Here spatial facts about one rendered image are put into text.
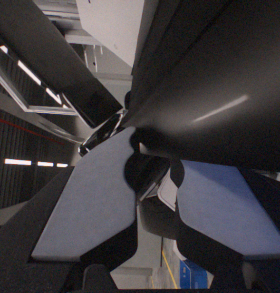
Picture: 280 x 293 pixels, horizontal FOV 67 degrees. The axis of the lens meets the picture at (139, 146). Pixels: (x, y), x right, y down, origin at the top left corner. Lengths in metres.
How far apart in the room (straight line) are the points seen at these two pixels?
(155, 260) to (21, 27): 7.68
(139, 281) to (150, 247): 6.21
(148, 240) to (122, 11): 7.31
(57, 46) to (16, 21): 0.06
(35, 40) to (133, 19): 0.25
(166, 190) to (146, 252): 7.42
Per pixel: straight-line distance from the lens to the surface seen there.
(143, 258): 7.78
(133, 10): 0.52
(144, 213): 0.48
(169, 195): 0.30
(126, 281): 13.71
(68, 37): 0.96
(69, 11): 1.09
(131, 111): 0.16
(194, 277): 3.20
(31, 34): 0.36
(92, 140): 0.28
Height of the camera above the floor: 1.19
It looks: 2 degrees down
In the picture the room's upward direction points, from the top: 86 degrees counter-clockwise
